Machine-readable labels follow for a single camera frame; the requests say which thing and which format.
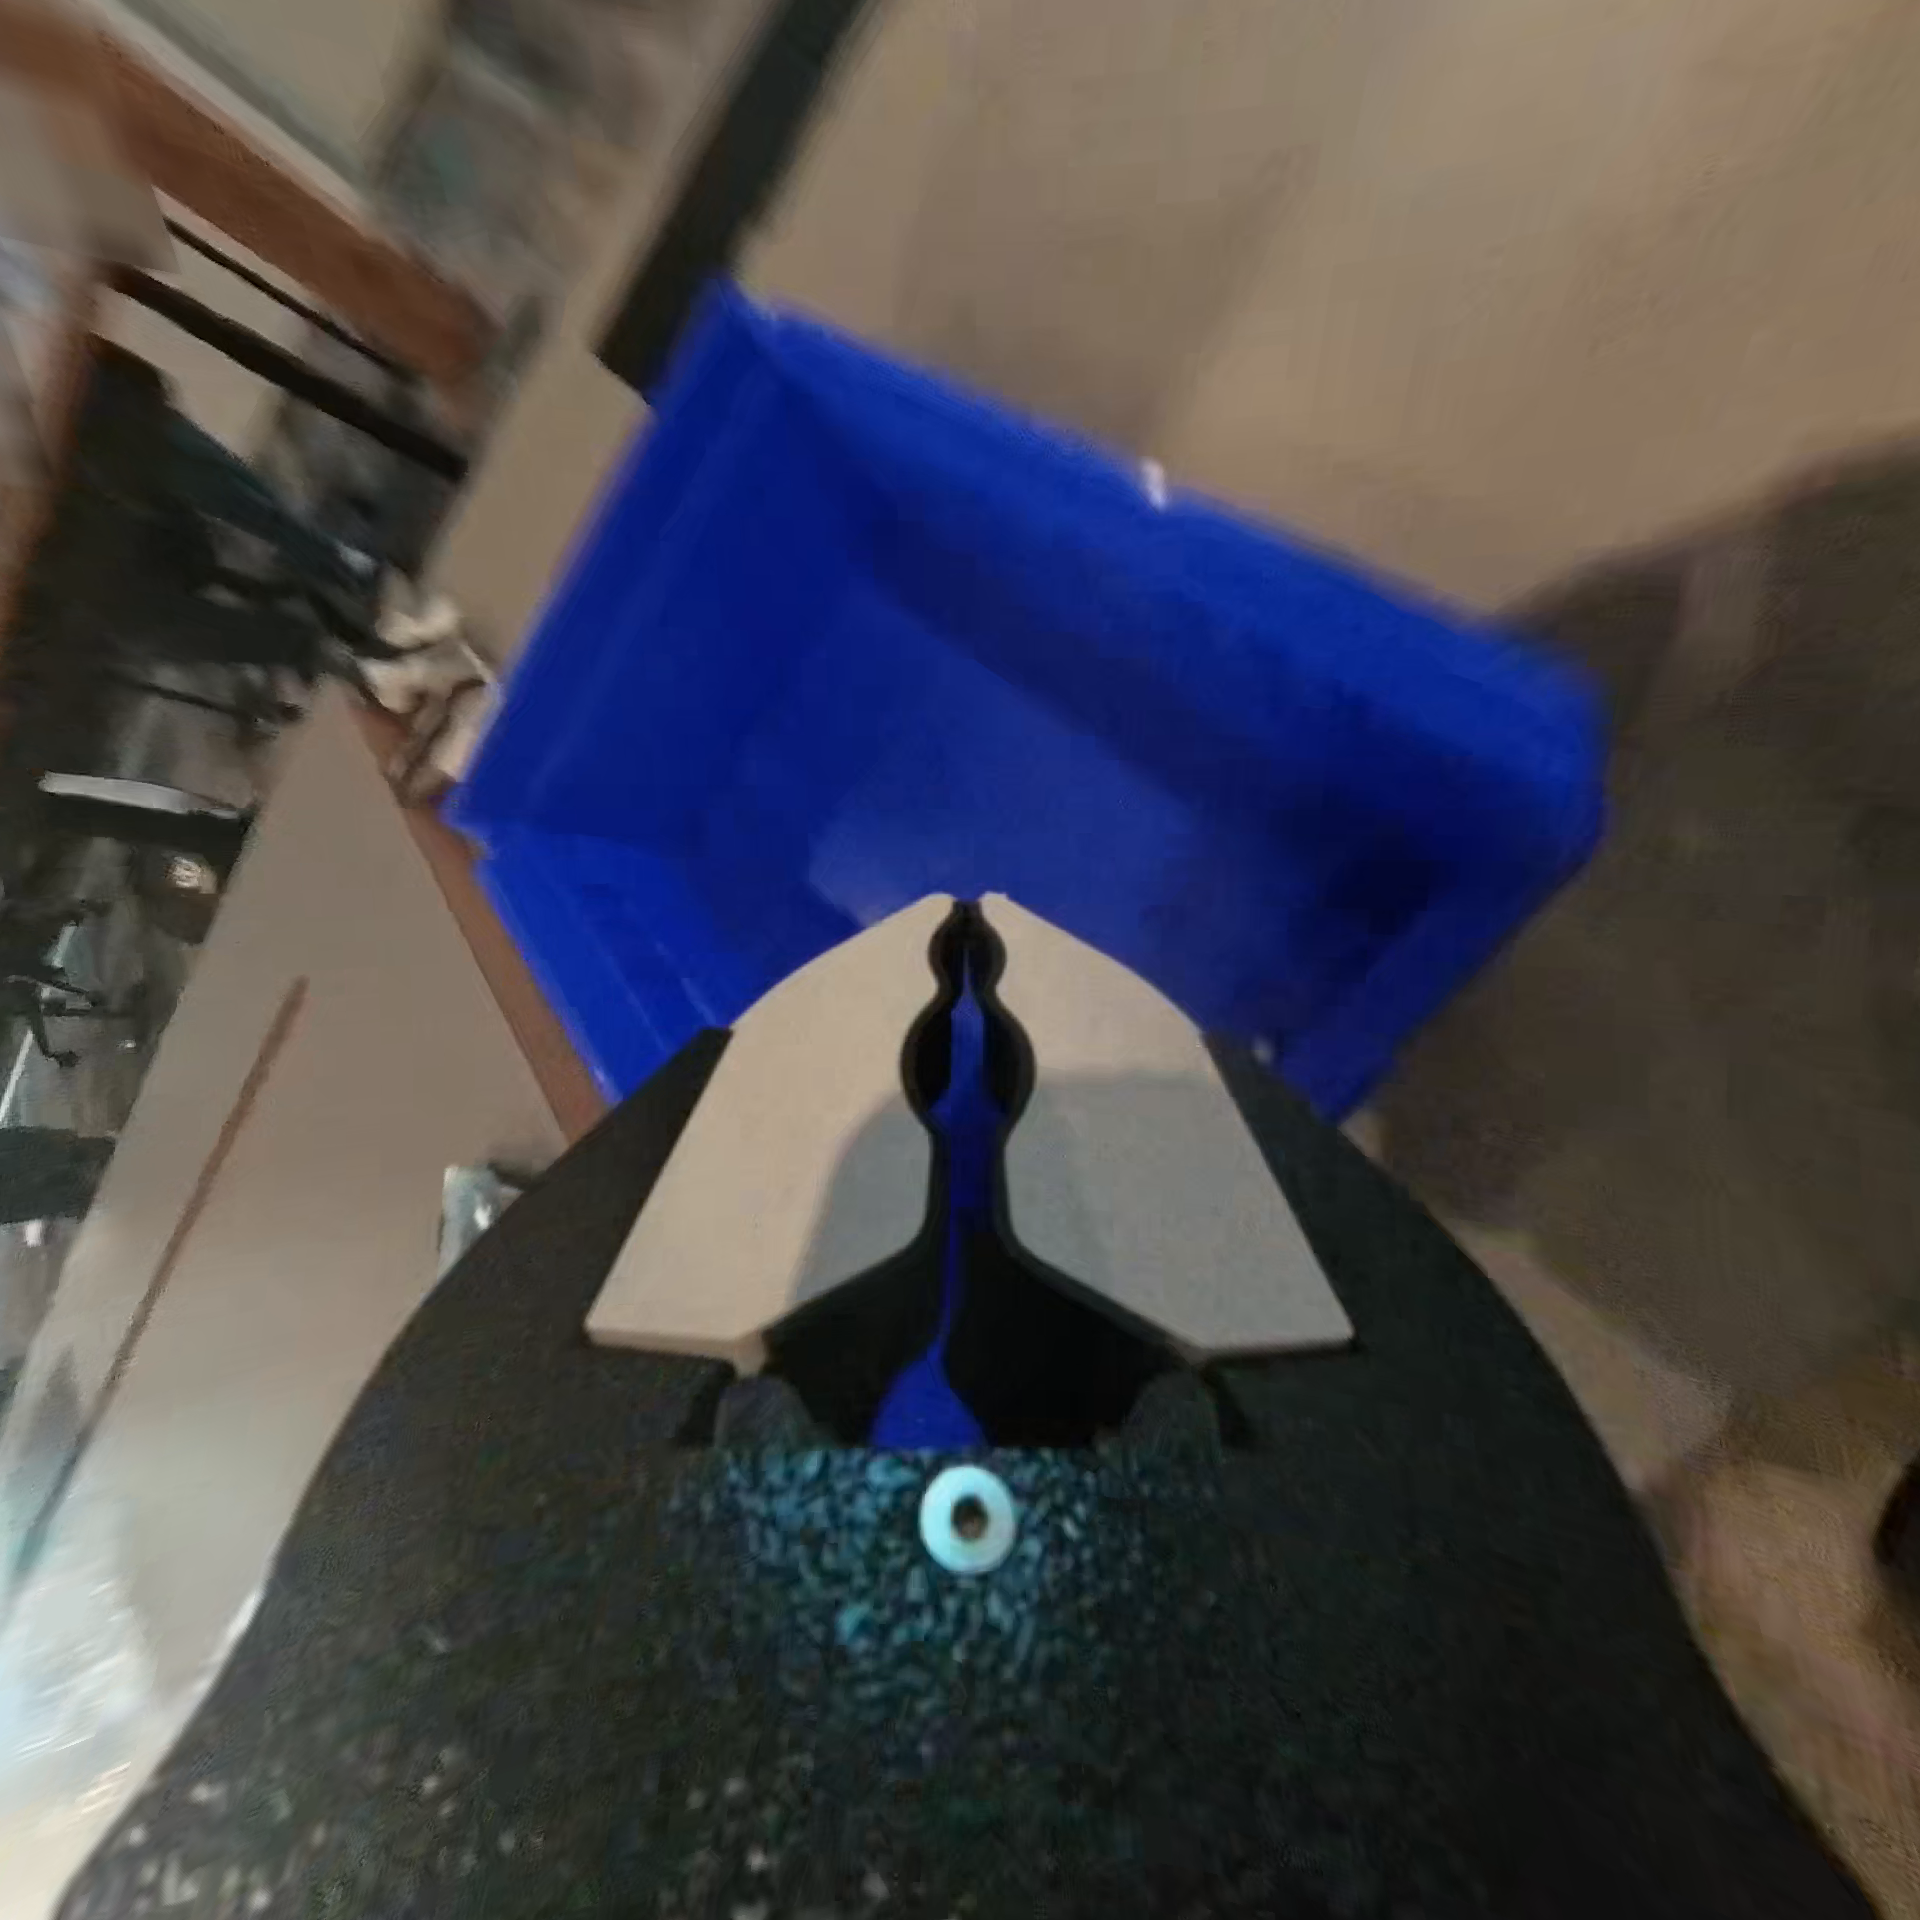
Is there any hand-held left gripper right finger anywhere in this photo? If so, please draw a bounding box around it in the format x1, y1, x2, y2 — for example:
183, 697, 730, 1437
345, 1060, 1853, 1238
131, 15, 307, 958
968, 893, 1361, 1369

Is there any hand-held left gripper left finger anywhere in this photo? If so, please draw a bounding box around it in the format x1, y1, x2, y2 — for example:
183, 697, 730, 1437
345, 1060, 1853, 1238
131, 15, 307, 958
584, 893, 975, 1374

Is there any blue plastic bin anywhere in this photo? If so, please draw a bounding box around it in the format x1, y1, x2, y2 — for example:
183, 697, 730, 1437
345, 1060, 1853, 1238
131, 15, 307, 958
440, 273, 1616, 1452

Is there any small shiny metal object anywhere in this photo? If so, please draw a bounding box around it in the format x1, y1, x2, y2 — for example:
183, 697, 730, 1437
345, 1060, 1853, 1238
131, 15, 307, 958
440, 1159, 523, 1273

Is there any black and white object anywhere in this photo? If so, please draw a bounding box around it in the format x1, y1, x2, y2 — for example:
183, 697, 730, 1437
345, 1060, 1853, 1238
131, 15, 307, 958
352, 591, 505, 798

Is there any black desk strip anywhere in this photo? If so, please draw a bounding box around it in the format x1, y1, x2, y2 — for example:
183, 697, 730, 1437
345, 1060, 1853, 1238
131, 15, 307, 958
598, 0, 880, 404

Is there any brown wooden desk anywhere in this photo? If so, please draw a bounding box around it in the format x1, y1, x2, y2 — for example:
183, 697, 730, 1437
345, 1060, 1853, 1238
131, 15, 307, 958
0, 0, 505, 384

